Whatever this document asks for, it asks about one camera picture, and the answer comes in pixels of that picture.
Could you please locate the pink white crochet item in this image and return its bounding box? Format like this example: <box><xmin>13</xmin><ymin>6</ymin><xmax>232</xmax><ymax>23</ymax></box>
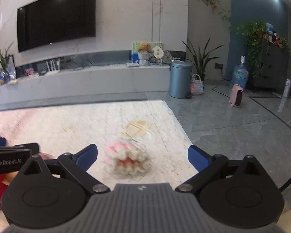
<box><xmin>106</xmin><ymin>139</ymin><xmax>152</xmax><ymax>176</ymax></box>

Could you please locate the pink space heater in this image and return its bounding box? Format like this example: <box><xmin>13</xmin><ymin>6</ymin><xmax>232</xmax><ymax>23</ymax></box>
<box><xmin>229</xmin><ymin>84</ymin><xmax>243</xmax><ymax>107</ymax></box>

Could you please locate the pastel woven basket bag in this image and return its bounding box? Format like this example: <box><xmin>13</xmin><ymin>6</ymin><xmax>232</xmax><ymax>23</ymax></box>
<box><xmin>190</xmin><ymin>74</ymin><xmax>204</xmax><ymax>95</ymax></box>

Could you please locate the green plant in vase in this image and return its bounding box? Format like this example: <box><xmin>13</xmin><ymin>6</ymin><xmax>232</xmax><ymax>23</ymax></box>
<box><xmin>0</xmin><ymin>42</ymin><xmax>16</xmax><ymax>81</ymax></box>

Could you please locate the white wifi router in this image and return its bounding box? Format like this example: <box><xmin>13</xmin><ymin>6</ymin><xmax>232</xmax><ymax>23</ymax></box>
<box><xmin>45</xmin><ymin>58</ymin><xmax>60</xmax><ymax>76</ymax></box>

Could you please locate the water jug with pump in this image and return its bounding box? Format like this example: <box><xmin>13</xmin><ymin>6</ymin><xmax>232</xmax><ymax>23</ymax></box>
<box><xmin>231</xmin><ymin>56</ymin><xmax>249</xmax><ymax>90</ymax></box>

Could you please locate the blue metal trash bin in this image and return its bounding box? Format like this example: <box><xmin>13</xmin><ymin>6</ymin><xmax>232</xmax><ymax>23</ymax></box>
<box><xmin>169</xmin><ymin>61</ymin><xmax>192</xmax><ymax>99</ymax></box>

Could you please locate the potted snake plant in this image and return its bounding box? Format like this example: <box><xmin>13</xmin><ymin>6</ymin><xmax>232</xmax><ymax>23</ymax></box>
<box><xmin>181</xmin><ymin>38</ymin><xmax>224</xmax><ymax>80</ymax></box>

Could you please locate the teddy bear on stand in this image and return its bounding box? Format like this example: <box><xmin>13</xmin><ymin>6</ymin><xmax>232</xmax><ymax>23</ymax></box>
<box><xmin>138</xmin><ymin>42</ymin><xmax>151</xmax><ymax>66</ymax></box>

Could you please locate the green bushy potted plant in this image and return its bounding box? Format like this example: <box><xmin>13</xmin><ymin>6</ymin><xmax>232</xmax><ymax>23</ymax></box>
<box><xmin>236</xmin><ymin>20</ymin><xmax>268</xmax><ymax>79</ymax></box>

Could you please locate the hanging ivy vine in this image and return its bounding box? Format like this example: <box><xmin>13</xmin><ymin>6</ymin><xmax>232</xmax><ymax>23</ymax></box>
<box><xmin>200</xmin><ymin>0</ymin><xmax>232</xmax><ymax>30</ymax></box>

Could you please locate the wall mounted black television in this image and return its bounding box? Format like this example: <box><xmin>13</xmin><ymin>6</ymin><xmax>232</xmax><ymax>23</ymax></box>
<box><xmin>17</xmin><ymin>0</ymin><xmax>96</xmax><ymax>53</ymax></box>

